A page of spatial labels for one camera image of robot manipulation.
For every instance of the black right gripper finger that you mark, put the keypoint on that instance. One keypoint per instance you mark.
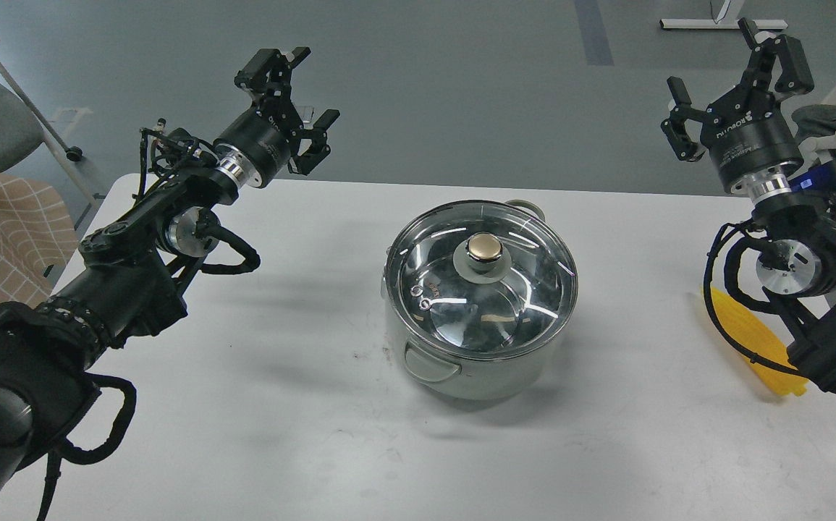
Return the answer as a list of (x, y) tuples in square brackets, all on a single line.
[(777, 65), (674, 127)]

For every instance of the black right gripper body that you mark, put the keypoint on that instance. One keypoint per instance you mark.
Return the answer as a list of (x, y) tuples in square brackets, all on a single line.
[(750, 136)]

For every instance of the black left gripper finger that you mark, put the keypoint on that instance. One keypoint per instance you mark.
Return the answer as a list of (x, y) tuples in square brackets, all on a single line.
[(309, 146), (268, 74)]

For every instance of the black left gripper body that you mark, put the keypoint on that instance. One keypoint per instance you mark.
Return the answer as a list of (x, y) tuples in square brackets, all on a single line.
[(263, 140)]

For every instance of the yellow corn cob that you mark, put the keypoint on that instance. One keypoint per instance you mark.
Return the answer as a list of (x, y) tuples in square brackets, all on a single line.
[(748, 331)]

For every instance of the glass pot lid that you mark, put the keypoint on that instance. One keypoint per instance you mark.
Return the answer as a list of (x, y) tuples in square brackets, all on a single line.
[(481, 279)]

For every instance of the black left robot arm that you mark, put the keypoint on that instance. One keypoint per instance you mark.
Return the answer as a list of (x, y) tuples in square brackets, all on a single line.
[(137, 270)]

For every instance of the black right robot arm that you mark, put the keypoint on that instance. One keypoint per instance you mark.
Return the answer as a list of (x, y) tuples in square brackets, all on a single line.
[(782, 260)]

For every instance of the stainless steel pot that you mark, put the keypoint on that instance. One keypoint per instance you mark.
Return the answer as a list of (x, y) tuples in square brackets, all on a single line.
[(458, 377)]

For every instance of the white desk leg base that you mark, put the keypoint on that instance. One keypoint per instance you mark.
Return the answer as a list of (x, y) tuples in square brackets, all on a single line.
[(724, 17)]

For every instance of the beige checkered cloth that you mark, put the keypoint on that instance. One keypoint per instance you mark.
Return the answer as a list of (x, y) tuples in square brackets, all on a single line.
[(36, 232)]

